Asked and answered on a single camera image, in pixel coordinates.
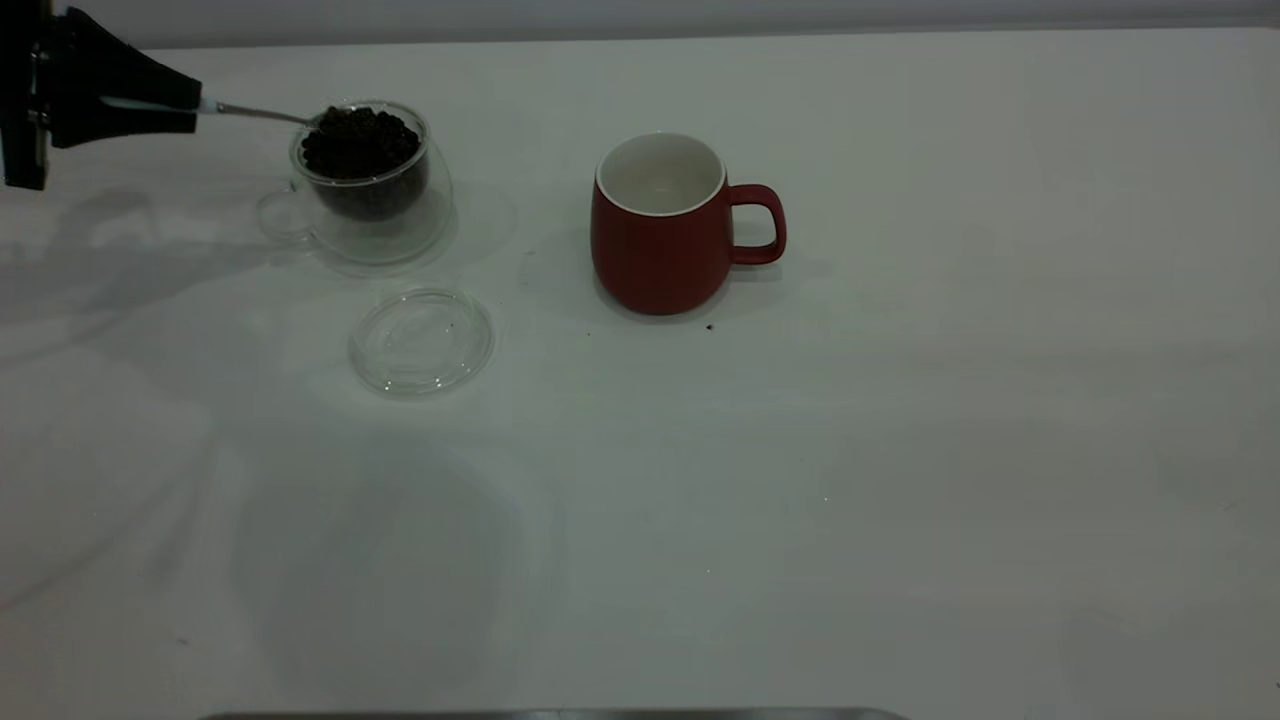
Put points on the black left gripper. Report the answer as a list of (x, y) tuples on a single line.
[(22, 90)]

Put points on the red ceramic mug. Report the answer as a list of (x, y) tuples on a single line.
[(660, 260)]

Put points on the dark coffee beans pile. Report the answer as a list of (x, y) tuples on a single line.
[(362, 150)]

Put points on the clear glass cup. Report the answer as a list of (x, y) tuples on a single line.
[(400, 235)]

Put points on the clear glass lid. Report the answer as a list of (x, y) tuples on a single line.
[(420, 345)]

